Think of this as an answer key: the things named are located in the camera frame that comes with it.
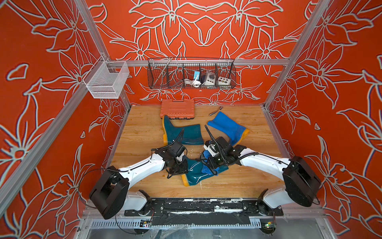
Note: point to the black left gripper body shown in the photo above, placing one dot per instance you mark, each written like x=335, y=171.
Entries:
x=179, y=167

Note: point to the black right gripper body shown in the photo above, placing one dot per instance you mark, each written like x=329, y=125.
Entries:
x=217, y=161

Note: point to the blue microfiber cloth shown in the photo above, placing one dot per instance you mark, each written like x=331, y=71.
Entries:
x=207, y=167

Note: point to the teal rubber boot orange sole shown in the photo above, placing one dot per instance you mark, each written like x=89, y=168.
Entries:
x=197, y=172

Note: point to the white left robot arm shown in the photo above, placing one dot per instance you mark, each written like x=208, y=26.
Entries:
x=110, y=193

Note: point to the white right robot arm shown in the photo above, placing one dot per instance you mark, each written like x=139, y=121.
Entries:
x=301, y=183

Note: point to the blue rubber boot orange sole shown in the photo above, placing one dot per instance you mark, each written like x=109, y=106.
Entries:
x=233, y=130

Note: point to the red plastic tool case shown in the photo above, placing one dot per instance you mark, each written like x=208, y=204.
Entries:
x=178, y=109

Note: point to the white socket box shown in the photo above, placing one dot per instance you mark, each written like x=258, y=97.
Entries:
x=224, y=82

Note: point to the white power adapter box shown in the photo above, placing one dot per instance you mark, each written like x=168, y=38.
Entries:
x=210, y=78

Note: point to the blue white small box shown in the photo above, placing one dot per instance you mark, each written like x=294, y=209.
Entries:
x=197, y=75

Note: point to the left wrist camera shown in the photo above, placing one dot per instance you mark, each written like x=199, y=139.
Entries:
x=177, y=151

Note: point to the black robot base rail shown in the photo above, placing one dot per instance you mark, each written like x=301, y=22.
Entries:
x=205, y=212

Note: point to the black wire wall basket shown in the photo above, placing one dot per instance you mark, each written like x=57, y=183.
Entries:
x=176, y=73

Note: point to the clear plastic wall bin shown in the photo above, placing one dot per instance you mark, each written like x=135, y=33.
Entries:
x=104, y=84

